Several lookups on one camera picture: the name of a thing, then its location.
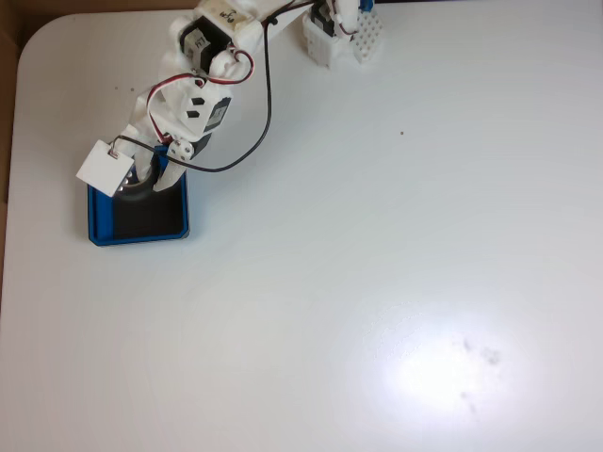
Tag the black tape roll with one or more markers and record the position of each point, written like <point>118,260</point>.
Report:
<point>141,194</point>

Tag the blue square box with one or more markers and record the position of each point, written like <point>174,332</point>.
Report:
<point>141,240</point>

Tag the white square camera box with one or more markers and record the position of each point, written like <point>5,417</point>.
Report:
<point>103,169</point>

